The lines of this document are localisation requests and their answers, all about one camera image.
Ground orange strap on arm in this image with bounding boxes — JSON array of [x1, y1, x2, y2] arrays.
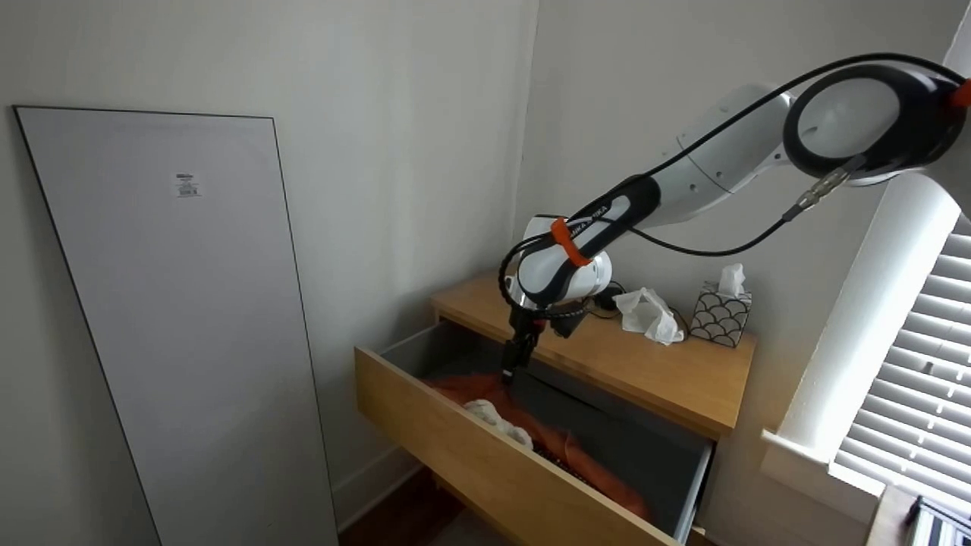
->
[[550, 215, 594, 271]]

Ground orange cloth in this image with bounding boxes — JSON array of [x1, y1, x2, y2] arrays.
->
[[427, 370, 650, 518]]

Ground white window frame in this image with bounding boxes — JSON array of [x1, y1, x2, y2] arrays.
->
[[760, 8, 971, 502]]

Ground light wooden nightstand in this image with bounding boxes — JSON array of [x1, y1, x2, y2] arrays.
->
[[434, 271, 760, 546]]

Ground large white board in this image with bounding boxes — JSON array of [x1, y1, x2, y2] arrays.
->
[[9, 104, 343, 546]]

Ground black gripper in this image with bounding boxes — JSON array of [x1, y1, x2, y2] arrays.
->
[[497, 300, 588, 386]]

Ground white tissue in box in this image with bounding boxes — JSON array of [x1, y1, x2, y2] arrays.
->
[[714, 261, 750, 300]]

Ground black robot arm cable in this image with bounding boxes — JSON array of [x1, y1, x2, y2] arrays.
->
[[497, 51, 971, 315]]

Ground scallop pattern tissue box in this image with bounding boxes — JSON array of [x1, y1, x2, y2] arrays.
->
[[688, 286, 757, 352]]

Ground open wooden drawer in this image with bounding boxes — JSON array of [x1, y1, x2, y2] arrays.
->
[[351, 323, 718, 546]]

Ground white window blinds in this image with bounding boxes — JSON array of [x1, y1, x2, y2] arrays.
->
[[833, 215, 971, 522]]

